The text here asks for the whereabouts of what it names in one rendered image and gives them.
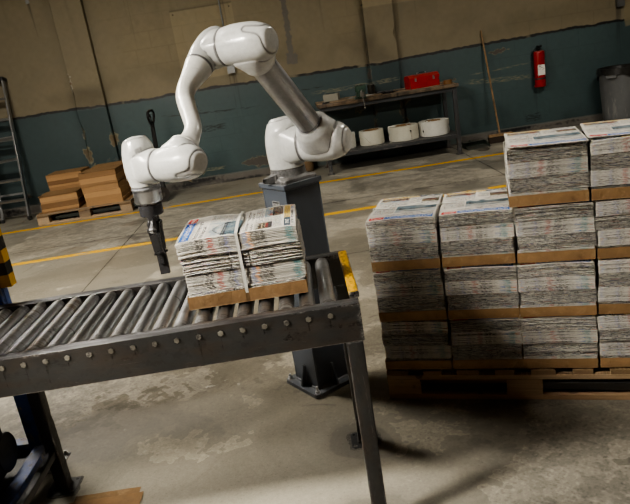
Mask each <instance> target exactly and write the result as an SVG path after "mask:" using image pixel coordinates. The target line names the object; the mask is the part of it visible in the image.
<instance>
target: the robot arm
mask: <svg viewBox="0 0 630 504"><path fill-rule="evenodd" d="M278 47H279V40H278V36H277V33H276V31H275V30H274V29H273V27H272V26H270V25H269V24H266V23H263V22H258V21H246V22H239V23H234V24H230V25H227V26H225V27H219V26H211V27H209V28H207V29H205V30H204V31H203V32H202V33H201V34H200V35H199V36H198V37H197V39H196V40H195V42H194V43H193V45H192V46H191V48H190V50H189V53H188V55H187V58H186V60H185V63H184V66H183V70H182V73H181V76H180V79H179V81H178V84H177V88H176V102H177V106H178V109H179V112H180V115H181V117H182V120H183V123H184V131H183V132H182V134H181V135H175V136H173V137H172V138H171V139H170V140H169V141H168V142H166V143H165V144H164V145H162V146H161V148H158V149H156V148H154V146H153V144H152V142H151V141H150V140H149V139H148V138H147V137H146V136H133V137H130V138H127V139H126V140H125V141H124V142H123V143H122V162H123V167H124V171H125V175H126V178H127V180H128V182H129V184H130V186H131V189H132V190H131V191H132V193H133V198H134V202H135V204H136V205H139V206H138V209H139V213H140V216H141V217H143V218H145V217H146V218H147V221H148V222H147V227H148V228H149V229H147V232H148V234H149V237H150V240H151V243H152V246H153V250H154V256H156V255H157V259H158V264H159V268H160V272H161V274H167V273H170V272H171V270H170V266H169V262H168V257H167V253H166V252H168V249H166V243H165V237H164V231H163V224H162V219H159V215H160V214H162V213H163V212H164V210H163V205H162V201H161V200H162V199H163V196H162V191H161V187H160V186H161V185H160V182H182V181H188V180H192V179H195V178H197V177H199V176H200V175H202V174H203V173H204V172H205V170H206V168H207V165H208V159H207V155H206V153H205V152H204V151H203V150H202V149H201V148H200V147H199V142H200V138H201V133H202V125H201V120H200V117H199V113H198V110H197V107H196V103H195V100H194V95H195V93H196V91H197V90H198V88H199V87H200V86H201V85H202V84H203V83H204V82H205V81H206V80H207V79H208V78H209V77H210V75H211V74H212V72H213V71H214V70H215V69H220V68H223V67H227V66H233V65H234V66H235V67H236V68H238V69H240V70H242V71H244V72H245V73H247V74H248V75H251V76H254V77H255V78H256V79H257V80H258V82H259V83H260V84H261V85H262V86H263V88H264V89H265V90H266V91H267V93H268V94H269V95H270V96H271V97H272V99H273V100H274V101H275V102H276V103H277V105H278V106H279V107H280V108H281V110H282V111H283V112H284V113H285V114H286V116H282V117H278V118H275V119H271V120H270V121H269V123H268V124H267V127H266V132H265V146H266V153H267V158H268V163H269V166H270V172H271V175H269V176H268V177H266V178H264V179H263V180H262V181H263V183H264V184H280V185H287V184H290V183H293V182H297V181H300V180H304V179H307V178H311V177H315V176H316V173H315V172H308V171H306V168H305V164H304V162H305V161H328V160H334V159H337V158H340V157H342V156H344V155H345V154H347V153H348V151H349V150H350V149H351V147H352V142H353V138H352V133H351V130H350V129H349V128H348V126H346V125H345V124H344V123H342V122H340V121H335V120H334V119H332V118H331V117H329V116H327V115H326V114H325V113H323V112H320V111H315V110H314V109H313V107H312V106H311V105H310V103H309V102H308V101H307V99H306V98H305V97H304V95H303V94H302V93H301V91H300V90H299V89H298V87H297V86H296V85H295V84H294V82H293V81H292V80H291V78H290V77H289V76H288V74H287V73H286V72H285V70H284V69H283V68H282V66H281V65H280V64H279V62H278V61H277V60H276V53H277V51H278Z"/></svg>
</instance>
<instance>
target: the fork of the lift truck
mask: <svg viewBox="0 0 630 504"><path fill-rule="evenodd" d="M543 389H570V390H630V379H543Z"/></svg>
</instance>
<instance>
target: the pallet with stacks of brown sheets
mask: <svg viewBox="0 0 630 504"><path fill-rule="evenodd" d="M45 177H46V180H47V183H48V186H49V189H50V192H46V193H44V194H43V195H41V196H39V197H38V198H39V200H40V203H41V208H42V212H41V213H39V214H38V215H36V217H37V221H38V224H39V226H44V225H51V224H57V223H63V222H69V221H75V220H81V219H88V218H94V217H100V216H106V215H112V214H119V213H125V212H131V211H134V210H135V209H134V205H133V201H134V198H133V193H132V191H131V190H132V189H131V186H130V184H129V182H128V180H127V178H126V175H125V171H124V167H123V162H122V161H115V162H109V163H103V164H97V165H95V166H93V167H91V168H89V166H85V167H79V168H73V169H66V170H60V171H55V172H53V173H51V174H48V175H46V176H45ZM115 204H119V206H120V208H121V210H118V211H112V212H106V213H100V214H93V211H92V208H97V207H103V206H109V205H115ZM72 211H78V212H79V216H80V217H75V218H69V219H63V220H56V221H52V219H55V217H56V216H57V215H59V214H61V213H66V212H72Z"/></svg>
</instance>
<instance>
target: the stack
mask: <svg viewBox="0 0 630 504"><path fill-rule="evenodd" d="M514 217H515V228H514ZM365 225H366V232H367V236H368V244H369V249H370V255H371V256H370V258H371V260H372V262H386V261H401V260H416V259H433V258H440V256H441V253H442V257H443V258H446V257H460V256H476V255H492V254H508V253H515V261H516V263H511V264H495V265H479V266H462V267H446V268H443V266H441V268H432V269H414V270H397V271H380V272H374V274H373V278H374V284H375V285H374V286H375V289H376V295H377V296H376V297H377V304H378V310H379V313H388V312H408V311H430V310H446V308H447V303H448V310H471V309H499V308H519V305H520V308H529V307H553V306H583V305H596V302H597V301H598V304H626V303H630V257H625V258H609V259H597V256H596V259H587V260H570V261H554V262H538V263H522V264H518V261H517V253H531V252H547V251H563V250H578V249H592V248H595V246H596V247H597V249H598V248H612V247H627V246H630V198H621V199H607V200H593V201H592V200H591V198H590V195H589V201H580V202H569V203H557V204H545V205H534V206H522V207H514V214H513V207H511V208H509V201H508V194H507V188H497V189H485V190H475V191H465V192H456V193H449V194H445V195H444V197H443V194H429V195H418V196H407V197H397V198H389V199H382V200H381V201H380V202H379V203H378V205H377V206H376V208H375V211H374V209H373V212H372V213H371V214H370V216H369V217H368V219H367V220H366V222H365ZM514 232H515V234H516V235H515V234H514ZM515 236H516V238H515ZM515 241H516V243H514V242H515ZM516 249H517V250H516ZM519 294H520V298H519ZM381 327H382V328H381V329H382V334H381V335H382V339H383V346H385V348H384V349H385V351H386V361H402V360H451V358H452V355H453V360H482V359H579V358H597V355H598V352H599V356H600V358H630V314H599V313H598V310H597V315H584V316H552V317H520V318H488V319H456V320H448V317H447V319H441V320H416V321H392V322H381ZM521 333H522V335H521ZM522 346H523V353H522ZM522 355H523V358H522ZM594 370H610V371H594ZM556 371H557V372H556ZM386 372H387V380H388V386H389V393H390V394H389V395H390V399H555V400H630V392H543V379H630V367H601V366H598V368H524V365H523V368H492V369H453V368H452V369H387V371H386ZM422 383H507V392H459V391H422Z"/></svg>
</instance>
